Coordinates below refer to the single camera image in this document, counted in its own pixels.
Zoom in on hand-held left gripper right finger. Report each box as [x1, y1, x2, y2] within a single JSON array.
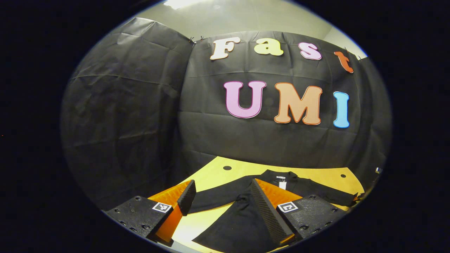
[[250, 178, 348, 246]]

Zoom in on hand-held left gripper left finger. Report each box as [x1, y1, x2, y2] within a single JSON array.
[[105, 180, 197, 246]]

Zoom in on black buttoned garment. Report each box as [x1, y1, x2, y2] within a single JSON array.
[[186, 170, 359, 253]]

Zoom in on black backdrop cloth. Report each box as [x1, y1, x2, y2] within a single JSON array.
[[60, 17, 392, 211]]

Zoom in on ceiling light panel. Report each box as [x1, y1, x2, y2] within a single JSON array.
[[163, 0, 198, 9]]

